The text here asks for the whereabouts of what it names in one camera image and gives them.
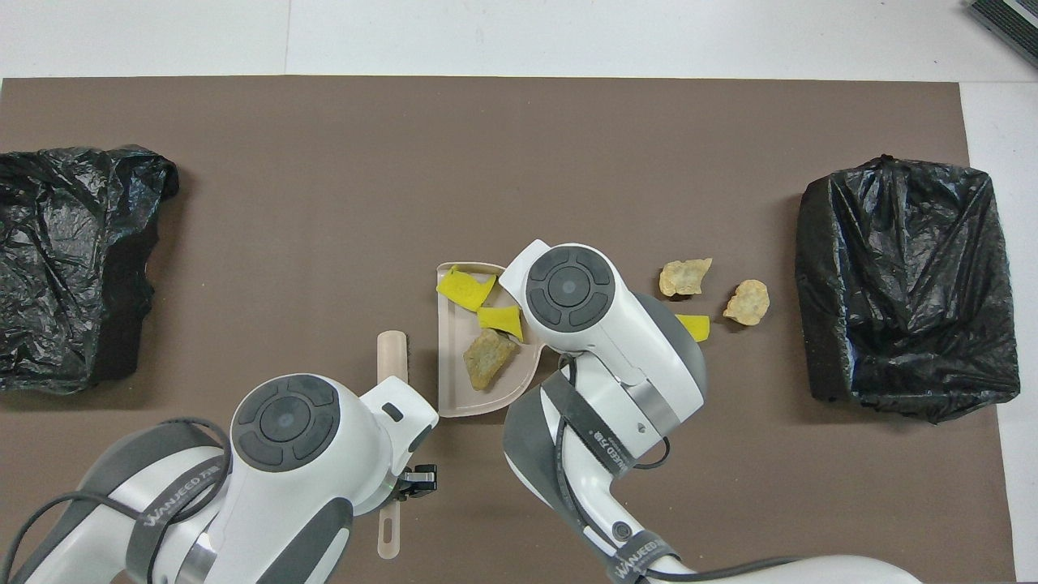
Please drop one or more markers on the pale crumpled chip piece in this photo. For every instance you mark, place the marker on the pale crumpled chip piece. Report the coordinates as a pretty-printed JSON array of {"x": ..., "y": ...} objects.
[
  {"x": 684, "y": 277},
  {"x": 747, "y": 302}
]

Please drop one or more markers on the tan sponge chunk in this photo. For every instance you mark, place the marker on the tan sponge chunk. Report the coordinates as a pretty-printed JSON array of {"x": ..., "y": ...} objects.
[{"x": 486, "y": 361}]

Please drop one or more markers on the dark ridged object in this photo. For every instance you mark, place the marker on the dark ridged object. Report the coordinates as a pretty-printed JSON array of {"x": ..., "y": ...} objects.
[{"x": 1014, "y": 24}]

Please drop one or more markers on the bin with black bag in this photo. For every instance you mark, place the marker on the bin with black bag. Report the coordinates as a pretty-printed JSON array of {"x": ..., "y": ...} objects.
[
  {"x": 65, "y": 259},
  {"x": 908, "y": 284}
]

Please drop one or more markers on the brown table mat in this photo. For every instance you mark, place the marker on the brown table mat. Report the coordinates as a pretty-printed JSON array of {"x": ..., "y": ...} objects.
[{"x": 486, "y": 162}]

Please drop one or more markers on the beige hand brush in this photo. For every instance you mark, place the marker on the beige hand brush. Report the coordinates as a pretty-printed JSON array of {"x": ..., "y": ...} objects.
[{"x": 392, "y": 357}]

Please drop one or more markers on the beige plastic dustpan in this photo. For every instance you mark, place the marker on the beige plastic dustpan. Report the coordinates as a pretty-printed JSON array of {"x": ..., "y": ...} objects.
[{"x": 452, "y": 341}]

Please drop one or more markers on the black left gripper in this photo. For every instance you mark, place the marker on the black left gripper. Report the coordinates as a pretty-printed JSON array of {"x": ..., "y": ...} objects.
[{"x": 409, "y": 485}]

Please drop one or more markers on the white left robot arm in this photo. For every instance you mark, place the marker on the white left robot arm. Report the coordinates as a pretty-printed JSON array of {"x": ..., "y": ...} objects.
[{"x": 308, "y": 454}]

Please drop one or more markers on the yellow sponge piece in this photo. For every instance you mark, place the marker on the yellow sponge piece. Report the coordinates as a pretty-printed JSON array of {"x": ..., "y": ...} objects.
[
  {"x": 696, "y": 328},
  {"x": 500, "y": 320},
  {"x": 462, "y": 288}
]

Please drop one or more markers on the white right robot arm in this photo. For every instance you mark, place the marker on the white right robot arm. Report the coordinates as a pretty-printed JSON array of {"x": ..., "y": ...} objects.
[{"x": 600, "y": 324}]

